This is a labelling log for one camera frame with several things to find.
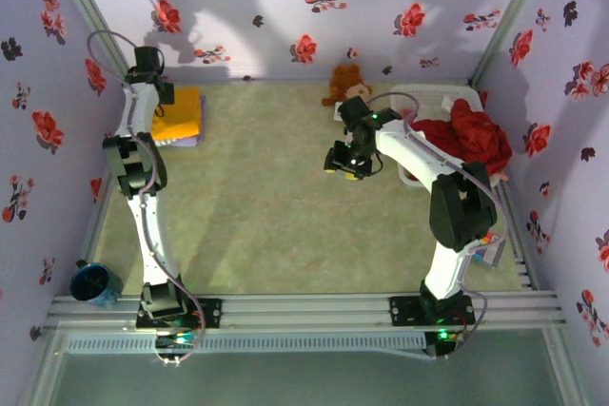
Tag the brown teddy bear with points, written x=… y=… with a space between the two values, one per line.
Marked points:
x=345 y=80

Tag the blue mug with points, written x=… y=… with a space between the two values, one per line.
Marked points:
x=92 y=282

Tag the red t-shirt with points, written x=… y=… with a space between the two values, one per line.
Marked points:
x=476 y=140

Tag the white plastic laundry basket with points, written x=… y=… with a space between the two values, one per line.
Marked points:
x=428 y=97

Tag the aluminium table rail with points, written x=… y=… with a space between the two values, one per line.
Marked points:
x=309 y=311

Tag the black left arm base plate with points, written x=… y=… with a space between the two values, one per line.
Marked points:
x=209 y=313

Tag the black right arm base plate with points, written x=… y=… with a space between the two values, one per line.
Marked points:
x=404 y=311

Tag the rainbow marker pen pack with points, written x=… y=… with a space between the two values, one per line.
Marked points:
x=492 y=254

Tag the yellow t-shirt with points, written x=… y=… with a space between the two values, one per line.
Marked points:
x=183 y=111

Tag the aluminium corner post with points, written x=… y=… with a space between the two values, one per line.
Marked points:
x=509 y=16
x=90 y=16

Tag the purple printed t-shirt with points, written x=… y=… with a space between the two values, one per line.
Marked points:
x=188 y=143

